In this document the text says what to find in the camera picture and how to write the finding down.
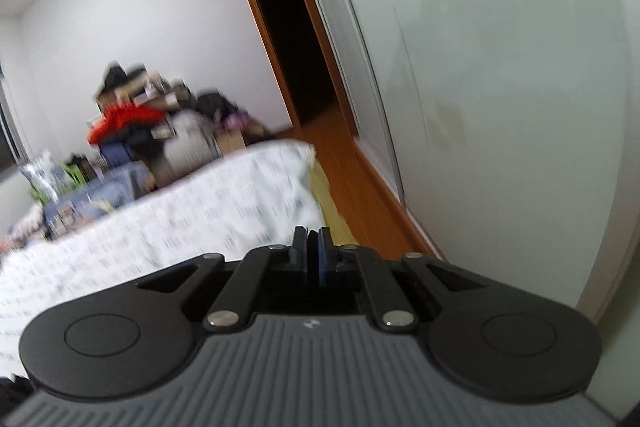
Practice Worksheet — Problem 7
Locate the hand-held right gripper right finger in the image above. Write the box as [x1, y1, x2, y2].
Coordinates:
[308, 227, 482, 333]

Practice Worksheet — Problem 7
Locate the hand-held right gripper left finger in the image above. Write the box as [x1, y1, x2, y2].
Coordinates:
[136, 227, 309, 333]

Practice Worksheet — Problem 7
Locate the yellow mattress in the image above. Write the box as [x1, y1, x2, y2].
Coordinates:
[309, 161, 359, 248]

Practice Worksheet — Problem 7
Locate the white printed bedsheet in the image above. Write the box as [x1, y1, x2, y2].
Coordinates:
[0, 139, 326, 380]

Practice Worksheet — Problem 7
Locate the light grey bag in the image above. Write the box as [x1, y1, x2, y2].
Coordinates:
[162, 109, 218, 175]

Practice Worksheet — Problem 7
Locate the blue blanket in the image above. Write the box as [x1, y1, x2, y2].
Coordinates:
[42, 162, 156, 238]

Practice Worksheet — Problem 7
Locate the pile of clothes and boxes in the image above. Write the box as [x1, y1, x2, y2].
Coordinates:
[87, 62, 276, 198]

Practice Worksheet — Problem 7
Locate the red garment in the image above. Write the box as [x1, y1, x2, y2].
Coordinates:
[87, 104, 166, 145]

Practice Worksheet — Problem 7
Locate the white sliding wardrobe door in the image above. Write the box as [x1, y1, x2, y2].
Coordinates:
[277, 0, 640, 323]

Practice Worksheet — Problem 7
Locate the patterned pillow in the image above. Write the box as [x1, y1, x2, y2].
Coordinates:
[20, 152, 66, 202]

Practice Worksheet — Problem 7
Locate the colourful patterned blanket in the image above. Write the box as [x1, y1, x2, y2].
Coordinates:
[0, 207, 51, 253]

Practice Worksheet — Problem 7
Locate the window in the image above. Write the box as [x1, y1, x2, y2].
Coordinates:
[0, 62, 26, 178]

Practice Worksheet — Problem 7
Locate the wooden door frame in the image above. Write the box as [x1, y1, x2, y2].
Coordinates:
[223, 0, 361, 142]

